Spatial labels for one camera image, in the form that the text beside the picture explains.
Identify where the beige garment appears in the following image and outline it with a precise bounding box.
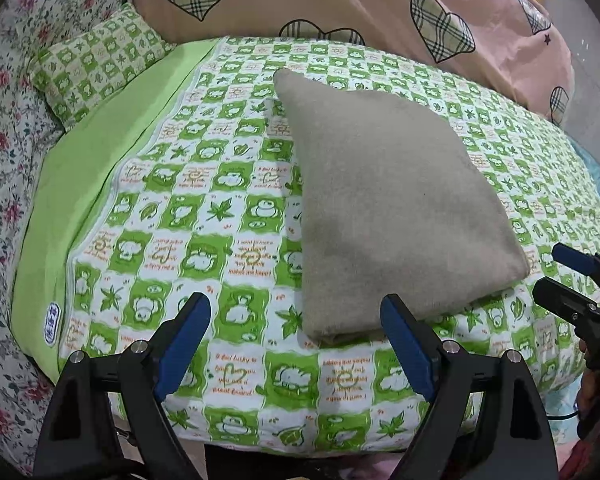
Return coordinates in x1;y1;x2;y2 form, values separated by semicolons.
274;68;530;341

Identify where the small green checkered pillow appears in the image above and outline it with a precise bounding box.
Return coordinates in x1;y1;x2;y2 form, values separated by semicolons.
28;3;174;130

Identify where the pink heart pattern quilt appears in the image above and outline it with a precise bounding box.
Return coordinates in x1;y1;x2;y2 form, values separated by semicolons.
133;0;574;125

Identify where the light blue fabric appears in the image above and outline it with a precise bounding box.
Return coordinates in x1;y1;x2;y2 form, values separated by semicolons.
549;136;600;443

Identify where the floral pattern quilt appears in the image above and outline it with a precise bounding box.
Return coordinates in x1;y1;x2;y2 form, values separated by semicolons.
0;0;126;474

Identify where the person's right hand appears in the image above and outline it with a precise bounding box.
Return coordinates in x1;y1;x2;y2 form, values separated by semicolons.
577;368;600;415

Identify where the green checkered bed sheet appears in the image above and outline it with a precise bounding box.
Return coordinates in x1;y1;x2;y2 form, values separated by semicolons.
12;38;600;454

